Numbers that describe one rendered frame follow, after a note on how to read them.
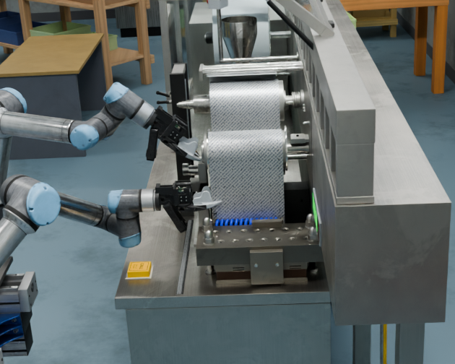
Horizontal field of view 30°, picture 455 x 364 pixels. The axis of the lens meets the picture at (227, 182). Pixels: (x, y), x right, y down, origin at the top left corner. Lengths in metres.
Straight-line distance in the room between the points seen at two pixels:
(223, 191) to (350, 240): 0.92
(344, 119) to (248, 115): 1.13
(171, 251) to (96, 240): 2.27
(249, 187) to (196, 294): 0.39
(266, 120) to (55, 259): 2.35
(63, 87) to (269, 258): 3.99
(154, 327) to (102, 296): 1.86
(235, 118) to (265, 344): 0.77
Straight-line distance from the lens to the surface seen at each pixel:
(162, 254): 2.88
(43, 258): 5.01
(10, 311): 3.11
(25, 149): 6.60
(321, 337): 2.70
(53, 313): 4.44
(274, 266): 2.61
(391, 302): 1.98
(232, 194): 2.74
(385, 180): 1.99
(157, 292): 2.65
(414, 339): 2.12
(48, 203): 2.52
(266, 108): 2.89
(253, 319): 2.65
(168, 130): 2.69
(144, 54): 8.25
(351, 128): 1.80
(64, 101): 6.41
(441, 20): 7.59
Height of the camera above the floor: 2.19
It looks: 22 degrees down
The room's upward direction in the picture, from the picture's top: 3 degrees counter-clockwise
